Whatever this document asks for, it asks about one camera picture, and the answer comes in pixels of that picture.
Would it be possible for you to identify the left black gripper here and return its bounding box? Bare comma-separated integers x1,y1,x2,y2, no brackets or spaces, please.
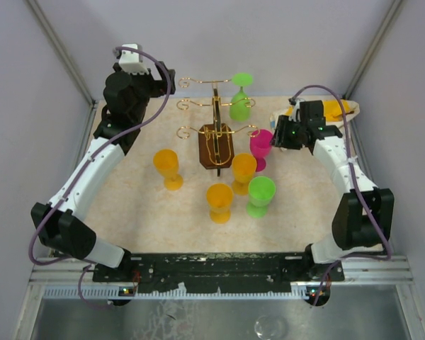
113,60,174,122

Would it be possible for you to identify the pink wine glass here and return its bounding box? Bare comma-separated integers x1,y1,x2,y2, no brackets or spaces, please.
249,129,273,172

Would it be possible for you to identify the green wine glass back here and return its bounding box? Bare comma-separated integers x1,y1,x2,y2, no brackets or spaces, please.
229,72,253,121

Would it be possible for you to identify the green wine glass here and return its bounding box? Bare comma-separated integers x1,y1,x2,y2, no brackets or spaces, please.
246,176,276,218
229,72,253,121

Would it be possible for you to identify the orange wine glass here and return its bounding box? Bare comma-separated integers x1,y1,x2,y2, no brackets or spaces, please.
232,153,257,196
206,183,234,224
153,149,183,191

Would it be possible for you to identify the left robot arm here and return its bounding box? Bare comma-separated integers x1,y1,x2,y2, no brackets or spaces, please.
28,61,176,281

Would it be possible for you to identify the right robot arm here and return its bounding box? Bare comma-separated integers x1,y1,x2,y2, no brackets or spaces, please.
270,98,395,281

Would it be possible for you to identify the green wine glass front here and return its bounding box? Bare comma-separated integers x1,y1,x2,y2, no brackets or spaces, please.
246,176,276,218

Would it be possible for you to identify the orange wine glass front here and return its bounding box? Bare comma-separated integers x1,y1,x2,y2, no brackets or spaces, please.
206,183,234,224

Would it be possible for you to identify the yellow patterned cloth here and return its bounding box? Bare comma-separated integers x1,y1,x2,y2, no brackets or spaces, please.
269,99,360,131

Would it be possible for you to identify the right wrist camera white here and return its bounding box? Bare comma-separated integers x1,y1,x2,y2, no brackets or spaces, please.
286,97,303,122

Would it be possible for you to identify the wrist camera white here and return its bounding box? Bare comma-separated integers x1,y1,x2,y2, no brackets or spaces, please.
114,49,149,75
286,97,303,122

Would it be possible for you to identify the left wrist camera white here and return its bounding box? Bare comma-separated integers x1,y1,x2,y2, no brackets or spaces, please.
114,49,149,75

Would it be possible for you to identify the gold wire glass rack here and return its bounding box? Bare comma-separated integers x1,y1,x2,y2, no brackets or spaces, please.
176,78,260,176

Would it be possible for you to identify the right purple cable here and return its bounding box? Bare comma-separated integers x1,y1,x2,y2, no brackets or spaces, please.
290,84,392,307

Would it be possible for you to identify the purple cable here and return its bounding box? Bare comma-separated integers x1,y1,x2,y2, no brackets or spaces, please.
28,45,171,311
290,84,392,307

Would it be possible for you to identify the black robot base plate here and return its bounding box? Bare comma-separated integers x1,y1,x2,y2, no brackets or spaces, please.
93,252,328,293

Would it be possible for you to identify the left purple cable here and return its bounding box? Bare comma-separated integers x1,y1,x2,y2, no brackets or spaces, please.
28,45,171,311

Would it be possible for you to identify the white cable duct strip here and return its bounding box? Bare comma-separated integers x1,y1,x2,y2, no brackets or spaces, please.
42,284,315,299

